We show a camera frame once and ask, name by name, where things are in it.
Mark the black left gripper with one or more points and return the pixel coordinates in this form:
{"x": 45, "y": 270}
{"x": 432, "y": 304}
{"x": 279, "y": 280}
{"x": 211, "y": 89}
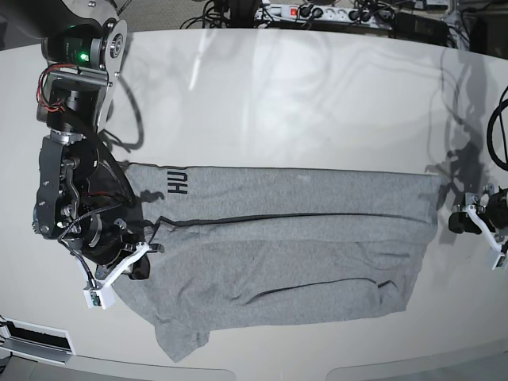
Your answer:
{"x": 479, "y": 213}

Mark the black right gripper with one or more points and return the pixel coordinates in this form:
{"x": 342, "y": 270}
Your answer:
{"x": 113, "y": 242}

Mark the grey t-shirt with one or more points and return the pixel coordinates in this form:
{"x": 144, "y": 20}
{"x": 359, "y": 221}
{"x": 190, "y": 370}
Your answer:
{"x": 246, "y": 247}

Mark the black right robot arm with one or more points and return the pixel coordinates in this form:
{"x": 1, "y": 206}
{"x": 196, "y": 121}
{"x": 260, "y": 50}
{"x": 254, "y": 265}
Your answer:
{"x": 84, "y": 200}

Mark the black power adapter box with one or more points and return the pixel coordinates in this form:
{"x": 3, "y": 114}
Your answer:
{"x": 420, "y": 29}

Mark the white power strip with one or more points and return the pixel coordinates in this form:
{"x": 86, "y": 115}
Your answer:
{"x": 310, "y": 14}

